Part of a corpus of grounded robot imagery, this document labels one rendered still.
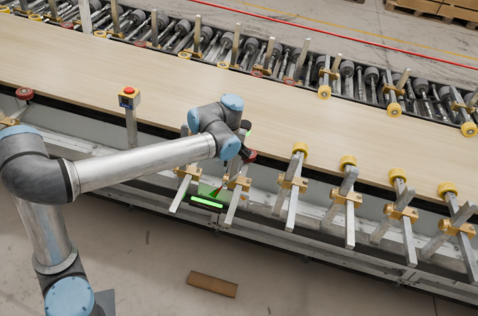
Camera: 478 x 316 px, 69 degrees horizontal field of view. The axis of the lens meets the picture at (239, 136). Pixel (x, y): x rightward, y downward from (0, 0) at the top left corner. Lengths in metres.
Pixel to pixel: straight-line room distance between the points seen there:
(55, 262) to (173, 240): 1.17
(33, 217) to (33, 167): 0.28
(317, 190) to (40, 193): 1.39
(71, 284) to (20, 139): 0.59
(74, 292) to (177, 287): 1.02
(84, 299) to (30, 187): 0.56
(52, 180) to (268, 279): 1.74
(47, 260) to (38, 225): 0.20
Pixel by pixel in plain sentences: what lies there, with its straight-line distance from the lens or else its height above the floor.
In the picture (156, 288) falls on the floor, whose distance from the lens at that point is 2.33.
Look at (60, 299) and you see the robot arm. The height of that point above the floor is 0.87.
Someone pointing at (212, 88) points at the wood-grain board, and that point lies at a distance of 2.17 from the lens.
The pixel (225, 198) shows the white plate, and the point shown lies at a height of 0.73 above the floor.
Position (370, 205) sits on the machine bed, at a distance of 2.02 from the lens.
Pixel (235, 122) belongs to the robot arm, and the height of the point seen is 1.30.
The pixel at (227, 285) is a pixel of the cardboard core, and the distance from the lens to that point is 2.26.
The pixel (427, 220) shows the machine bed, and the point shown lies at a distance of 2.13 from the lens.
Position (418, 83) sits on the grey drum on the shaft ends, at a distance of 3.10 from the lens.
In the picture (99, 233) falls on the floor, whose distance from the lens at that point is 2.55.
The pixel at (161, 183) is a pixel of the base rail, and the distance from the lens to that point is 1.85.
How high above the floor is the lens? 2.12
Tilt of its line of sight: 41 degrees down
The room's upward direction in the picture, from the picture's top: 11 degrees clockwise
